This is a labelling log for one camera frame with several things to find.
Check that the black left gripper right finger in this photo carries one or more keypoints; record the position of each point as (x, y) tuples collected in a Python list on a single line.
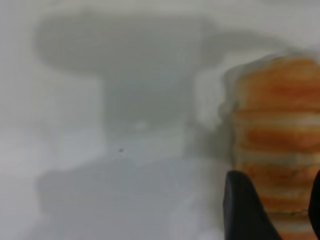
[(316, 207)]

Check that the striped long bread roll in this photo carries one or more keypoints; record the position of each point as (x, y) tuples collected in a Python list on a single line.
[(275, 125)]

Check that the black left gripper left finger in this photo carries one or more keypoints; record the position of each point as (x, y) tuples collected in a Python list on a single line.
[(242, 212)]

